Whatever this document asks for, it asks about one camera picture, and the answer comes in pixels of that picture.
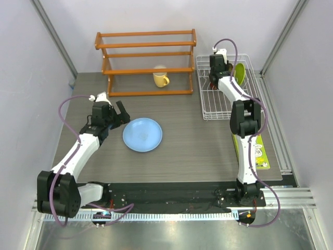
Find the green plate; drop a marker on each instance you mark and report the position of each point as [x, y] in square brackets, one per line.
[240, 73]

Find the yellow ceramic mug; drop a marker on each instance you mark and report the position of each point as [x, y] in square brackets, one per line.
[161, 79]

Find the red floral plate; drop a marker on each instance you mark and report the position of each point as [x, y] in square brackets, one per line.
[214, 85]

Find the green booklet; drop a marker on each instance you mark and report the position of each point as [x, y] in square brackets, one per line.
[261, 158]

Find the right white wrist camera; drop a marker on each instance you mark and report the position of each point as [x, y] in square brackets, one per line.
[222, 52]

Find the blue plate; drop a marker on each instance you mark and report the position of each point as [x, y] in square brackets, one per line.
[142, 135]

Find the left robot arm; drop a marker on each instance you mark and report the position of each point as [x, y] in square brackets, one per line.
[57, 190]

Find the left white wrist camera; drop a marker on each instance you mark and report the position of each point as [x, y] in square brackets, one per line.
[101, 97]

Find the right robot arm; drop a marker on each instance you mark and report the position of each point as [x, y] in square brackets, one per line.
[245, 122]

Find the white wire dish rack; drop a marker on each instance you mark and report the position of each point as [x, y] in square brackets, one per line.
[215, 105]

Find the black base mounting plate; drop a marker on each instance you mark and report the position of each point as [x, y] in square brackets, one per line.
[178, 197]

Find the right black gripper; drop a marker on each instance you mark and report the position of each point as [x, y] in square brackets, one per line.
[226, 66]

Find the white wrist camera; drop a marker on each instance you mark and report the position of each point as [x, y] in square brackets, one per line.
[222, 52]
[101, 97]

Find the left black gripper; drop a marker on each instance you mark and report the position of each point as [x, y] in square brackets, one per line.
[122, 119]

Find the white slotted cable duct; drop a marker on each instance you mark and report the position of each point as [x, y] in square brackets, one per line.
[131, 217]

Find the orange wooden shelf rack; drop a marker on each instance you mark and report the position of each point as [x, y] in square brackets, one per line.
[131, 58]

